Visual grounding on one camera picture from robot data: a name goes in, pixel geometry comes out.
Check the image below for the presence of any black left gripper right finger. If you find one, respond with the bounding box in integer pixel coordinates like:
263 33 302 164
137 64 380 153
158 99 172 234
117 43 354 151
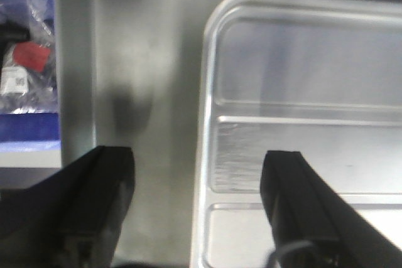
260 151 401 267

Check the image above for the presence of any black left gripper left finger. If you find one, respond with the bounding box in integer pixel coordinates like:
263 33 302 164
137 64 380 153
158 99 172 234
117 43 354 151
1 146 135 267

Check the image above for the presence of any small silver ridged tray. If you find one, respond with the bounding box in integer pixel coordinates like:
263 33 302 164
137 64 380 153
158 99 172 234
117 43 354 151
190 0 401 267

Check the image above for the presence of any blue bin under tray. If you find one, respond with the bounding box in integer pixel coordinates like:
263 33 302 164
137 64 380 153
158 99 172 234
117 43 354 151
0 0 61 153

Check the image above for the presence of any large grey metal tray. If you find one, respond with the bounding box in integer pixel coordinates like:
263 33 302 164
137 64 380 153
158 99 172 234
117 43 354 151
55 0 401 267

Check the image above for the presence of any plastic bag with red label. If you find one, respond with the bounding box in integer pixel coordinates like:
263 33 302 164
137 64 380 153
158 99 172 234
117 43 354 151
1 0 58 114

